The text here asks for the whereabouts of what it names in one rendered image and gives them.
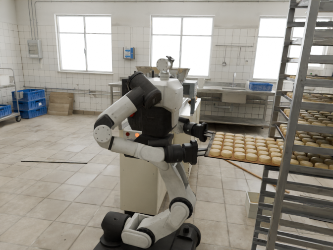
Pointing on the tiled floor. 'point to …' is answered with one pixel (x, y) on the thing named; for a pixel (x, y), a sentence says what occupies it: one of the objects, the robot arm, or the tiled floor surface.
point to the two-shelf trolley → (16, 99)
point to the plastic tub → (250, 201)
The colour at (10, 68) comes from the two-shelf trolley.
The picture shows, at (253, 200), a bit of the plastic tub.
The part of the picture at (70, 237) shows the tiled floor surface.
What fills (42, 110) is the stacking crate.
